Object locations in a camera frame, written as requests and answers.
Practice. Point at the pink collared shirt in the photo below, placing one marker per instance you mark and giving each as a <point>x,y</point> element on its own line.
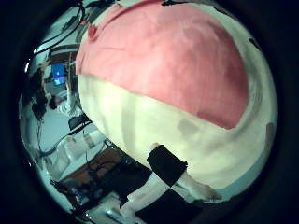
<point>162,56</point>

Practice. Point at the white cardboard box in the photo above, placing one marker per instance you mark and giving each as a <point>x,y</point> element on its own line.
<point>76,146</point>

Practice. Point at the blue lit monitor screen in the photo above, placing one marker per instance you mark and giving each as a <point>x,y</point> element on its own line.
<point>58,74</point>

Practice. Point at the black equipment rack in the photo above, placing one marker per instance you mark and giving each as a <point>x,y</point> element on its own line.
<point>39,93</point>

